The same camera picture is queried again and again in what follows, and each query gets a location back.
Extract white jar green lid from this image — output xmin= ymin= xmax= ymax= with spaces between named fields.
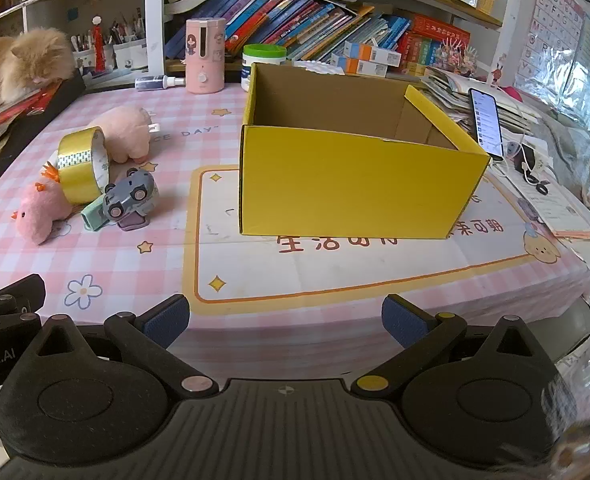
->
xmin=241 ymin=44 xmax=287 ymax=93

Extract pink pig plush toy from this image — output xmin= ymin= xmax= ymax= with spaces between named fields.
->
xmin=86 ymin=105 xmax=162 ymax=164

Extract pink humidifier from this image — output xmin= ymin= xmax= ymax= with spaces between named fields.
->
xmin=185 ymin=17 xmax=227 ymax=95

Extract black flat case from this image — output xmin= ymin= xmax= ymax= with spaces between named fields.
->
xmin=0 ymin=67 xmax=87 ymax=181

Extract white pen holder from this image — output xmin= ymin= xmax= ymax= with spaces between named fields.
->
xmin=71 ymin=32 xmax=116 ymax=73
xmin=112 ymin=32 xmax=148 ymax=71

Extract pink plush with orange crest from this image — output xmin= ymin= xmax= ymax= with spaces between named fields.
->
xmin=11 ymin=161 xmax=74 ymax=246

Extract printed paper sheets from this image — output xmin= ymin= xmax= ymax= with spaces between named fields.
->
xmin=500 ymin=175 xmax=590 ymax=245

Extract smartphone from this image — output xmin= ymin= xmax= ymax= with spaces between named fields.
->
xmin=469 ymin=87 xmax=504 ymax=162

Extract white bookshelf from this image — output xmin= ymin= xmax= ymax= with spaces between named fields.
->
xmin=145 ymin=0 xmax=530 ymax=86

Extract small spray bottle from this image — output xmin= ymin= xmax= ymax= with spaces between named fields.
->
xmin=135 ymin=75 xmax=188 ymax=92

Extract stack of papers and booklets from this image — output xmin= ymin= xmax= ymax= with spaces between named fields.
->
xmin=420 ymin=67 xmax=543 ymax=138

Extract alphabet wall poster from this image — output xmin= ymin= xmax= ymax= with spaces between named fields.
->
xmin=517 ymin=0 xmax=586 ymax=92

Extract orange and white carton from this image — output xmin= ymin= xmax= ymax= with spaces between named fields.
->
xmin=344 ymin=40 xmax=403 ymax=67
xmin=344 ymin=56 xmax=390 ymax=77

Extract red books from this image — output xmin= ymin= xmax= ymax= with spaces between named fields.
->
xmin=0 ymin=82 xmax=64 ymax=129

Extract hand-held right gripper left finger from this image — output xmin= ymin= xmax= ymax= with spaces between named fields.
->
xmin=35 ymin=294 xmax=220 ymax=402

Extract yellow cardboard box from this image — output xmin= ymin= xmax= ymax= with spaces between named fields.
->
xmin=238 ymin=62 xmax=492 ymax=240

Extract row of colourful books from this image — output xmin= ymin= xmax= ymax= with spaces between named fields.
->
xmin=165 ymin=0 xmax=410 ymax=63

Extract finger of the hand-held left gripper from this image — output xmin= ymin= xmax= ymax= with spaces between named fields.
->
xmin=0 ymin=273 xmax=46 ymax=335

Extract grey cloth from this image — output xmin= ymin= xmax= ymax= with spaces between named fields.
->
xmin=537 ymin=105 xmax=590 ymax=216

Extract yellow tape roll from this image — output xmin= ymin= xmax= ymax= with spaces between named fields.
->
xmin=57 ymin=126 xmax=111 ymax=206

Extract white charger with cable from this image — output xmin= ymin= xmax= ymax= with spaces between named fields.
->
xmin=497 ymin=137 xmax=543 ymax=183

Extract orange fluffy cat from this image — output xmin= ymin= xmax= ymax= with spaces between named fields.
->
xmin=0 ymin=27 xmax=78 ymax=121

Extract red boxed book set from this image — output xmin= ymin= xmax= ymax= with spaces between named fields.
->
xmin=405 ymin=15 xmax=472 ymax=78

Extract white quilted handbag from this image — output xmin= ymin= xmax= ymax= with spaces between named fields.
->
xmin=292 ymin=60 xmax=348 ymax=77

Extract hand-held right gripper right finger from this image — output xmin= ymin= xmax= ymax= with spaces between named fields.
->
xmin=350 ymin=294 xmax=556 ymax=402

